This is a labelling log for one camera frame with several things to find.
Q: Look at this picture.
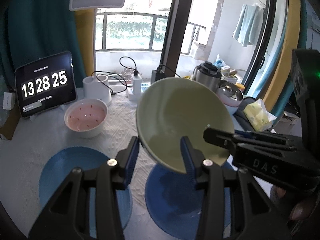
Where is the light blue plate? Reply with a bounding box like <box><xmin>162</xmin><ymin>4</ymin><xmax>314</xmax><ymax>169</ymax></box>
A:
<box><xmin>39</xmin><ymin>147</ymin><xmax>132</xmax><ymax>238</ymax></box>

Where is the cream green bowl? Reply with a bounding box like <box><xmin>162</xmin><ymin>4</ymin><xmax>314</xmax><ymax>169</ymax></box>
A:
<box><xmin>136</xmin><ymin>77</ymin><xmax>234</xmax><ymax>173</ymax></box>

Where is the large blue bowl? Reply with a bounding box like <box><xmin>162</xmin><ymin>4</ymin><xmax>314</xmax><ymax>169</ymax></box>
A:
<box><xmin>144</xmin><ymin>160</ymin><xmax>235</xmax><ymax>235</ymax></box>

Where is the pink watermelon bowl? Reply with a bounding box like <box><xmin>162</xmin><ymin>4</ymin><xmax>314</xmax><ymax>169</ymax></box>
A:
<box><xmin>64</xmin><ymin>98</ymin><xmax>108</xmax><ymax>139</ymax></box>

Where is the person's hand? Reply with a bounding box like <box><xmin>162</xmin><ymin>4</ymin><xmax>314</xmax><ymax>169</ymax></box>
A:
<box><xmin>270</xmin><ymin>185</ymin><xmax>316</xmax><ymax>221</ymax></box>

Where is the pink steel-lined bowl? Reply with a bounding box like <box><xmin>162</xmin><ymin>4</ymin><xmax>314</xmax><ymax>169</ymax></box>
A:
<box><xmin>217</xmin><ymin>80</ymin><xmax>244</xmax><ymax>107</ymax></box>

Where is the white basket with items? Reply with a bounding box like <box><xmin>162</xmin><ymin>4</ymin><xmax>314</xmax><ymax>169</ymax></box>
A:
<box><xmin>214</xmin><ymin>54</ymin><xmax>245</xmax><ymax>92</ymax></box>

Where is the steel travel mug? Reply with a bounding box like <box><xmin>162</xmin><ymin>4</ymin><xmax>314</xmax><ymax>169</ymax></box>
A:
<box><xmin>191</xmin><ymin>61</ymin><xmax>222</xmax><ymax>93</ymax></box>

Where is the black charger plug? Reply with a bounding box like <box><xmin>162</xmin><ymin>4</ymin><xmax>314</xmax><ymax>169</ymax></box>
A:
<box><xmin>150</xmin><ymin>67</ymin><xmax>165</xmax><ymax>84</ymax></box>

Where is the white power strip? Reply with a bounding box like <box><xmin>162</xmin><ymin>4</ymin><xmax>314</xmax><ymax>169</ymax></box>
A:
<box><xmin>126</xmin><ymin>81</ymin><xmax>151</xmax><ymax>101</ymax></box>

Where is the cardboard box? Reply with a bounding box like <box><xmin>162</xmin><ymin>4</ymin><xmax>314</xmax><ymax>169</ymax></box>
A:
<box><xmin>0</xmin><ymin>103</ymin><xmax>21</xmax><ymax>140</ymax></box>

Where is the white charger plug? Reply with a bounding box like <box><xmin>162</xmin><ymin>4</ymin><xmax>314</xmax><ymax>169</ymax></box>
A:
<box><xmin>132</xmin><ymin>70</ymin><xmax>142</xmax><ymax>95</ymax></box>

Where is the hanging light blue towel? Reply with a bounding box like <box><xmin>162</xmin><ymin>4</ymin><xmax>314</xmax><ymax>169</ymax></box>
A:
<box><xmin>233</xmin><ymin>4</ymin><xmax>263</xmax><ymax>47</ymax></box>

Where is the small white box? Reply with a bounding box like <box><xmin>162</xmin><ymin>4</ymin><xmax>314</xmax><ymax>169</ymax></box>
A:
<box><xmin>3</xmin><ymin>92</ymin><xmax>15</xmax><ymax>110</ymax></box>

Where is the white desk lamp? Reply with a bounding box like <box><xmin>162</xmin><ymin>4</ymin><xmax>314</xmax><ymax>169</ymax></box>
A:
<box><xmin>69</xmin><ymin>0</ymin><xmax>125</xmax><ymax>105</ymax></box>

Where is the tablet showing clock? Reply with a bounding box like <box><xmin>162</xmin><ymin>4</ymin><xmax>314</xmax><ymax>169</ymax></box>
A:
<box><xmin>15</xmin><ymin>51</ymin><xmax>77</xmax><ymax>119</ymax></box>

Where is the yellow curtain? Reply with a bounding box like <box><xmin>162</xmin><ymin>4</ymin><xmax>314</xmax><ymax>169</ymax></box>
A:
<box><xmin>75</xmin><ymin>9</ymin><xmax>95</xmax><ymax>76</ymax></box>

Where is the teal curtain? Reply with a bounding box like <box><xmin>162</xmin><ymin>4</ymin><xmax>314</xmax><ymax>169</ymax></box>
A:
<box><xmin>1</xmin><ymin>0</ymin><xmax>86</xmax><ymax>89</ymax></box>

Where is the black cable of charger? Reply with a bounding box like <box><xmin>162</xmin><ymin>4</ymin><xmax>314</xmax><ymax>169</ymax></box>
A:
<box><xmin>157</xmin><ymin>64</ymin><xmax>182</xmax><ymax>79</ymax></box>

